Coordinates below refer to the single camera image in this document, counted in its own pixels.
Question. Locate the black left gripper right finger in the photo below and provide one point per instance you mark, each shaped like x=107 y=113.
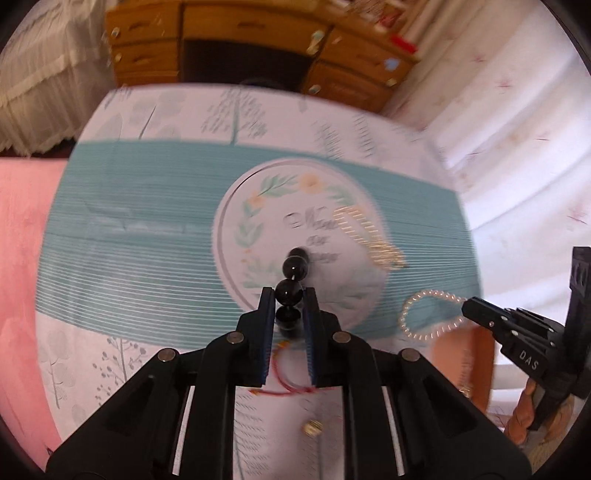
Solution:
x=322 y=351

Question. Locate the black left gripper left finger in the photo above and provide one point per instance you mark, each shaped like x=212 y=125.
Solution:
x=256 y=327

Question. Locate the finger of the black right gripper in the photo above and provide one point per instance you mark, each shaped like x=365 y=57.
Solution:
x=485 y=314

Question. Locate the pink jewelry box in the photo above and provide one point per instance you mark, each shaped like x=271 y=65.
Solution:
x=466 y=357

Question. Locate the person's right hand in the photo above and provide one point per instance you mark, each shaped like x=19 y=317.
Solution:
x=516 y=428

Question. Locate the small gold earring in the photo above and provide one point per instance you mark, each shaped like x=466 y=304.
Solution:
x=313 y=428

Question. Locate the teal floral tablecloth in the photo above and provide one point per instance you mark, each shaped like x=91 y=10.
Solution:
x=179 y=204

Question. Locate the white floral curtain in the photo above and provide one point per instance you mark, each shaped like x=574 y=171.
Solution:
x=502 y=92

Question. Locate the pink bedspread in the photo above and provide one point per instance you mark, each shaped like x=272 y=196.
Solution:
x=28 y=187

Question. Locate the wooden desk with drawers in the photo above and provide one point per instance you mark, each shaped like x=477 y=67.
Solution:
x=307 y=47

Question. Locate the white lace covered furniture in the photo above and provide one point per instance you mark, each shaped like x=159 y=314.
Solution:
x=55 y=71

